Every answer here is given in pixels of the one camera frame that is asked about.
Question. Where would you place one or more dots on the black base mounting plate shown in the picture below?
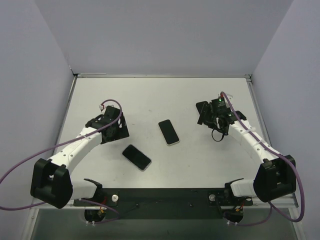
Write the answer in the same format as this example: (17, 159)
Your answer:
(170, 203)

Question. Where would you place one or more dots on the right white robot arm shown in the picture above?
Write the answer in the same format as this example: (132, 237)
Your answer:
(275, 177)

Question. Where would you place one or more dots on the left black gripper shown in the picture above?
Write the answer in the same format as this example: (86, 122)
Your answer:
(124, 128)

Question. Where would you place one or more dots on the aluminium table frame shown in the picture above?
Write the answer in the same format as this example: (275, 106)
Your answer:
(241, 82)

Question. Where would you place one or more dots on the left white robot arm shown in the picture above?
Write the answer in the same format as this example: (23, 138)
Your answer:
(51, 178)

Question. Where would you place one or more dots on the black phone from beige case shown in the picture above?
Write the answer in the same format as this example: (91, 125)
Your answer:
(169, 132)

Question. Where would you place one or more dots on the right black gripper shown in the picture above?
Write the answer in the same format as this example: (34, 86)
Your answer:
(203, 113)

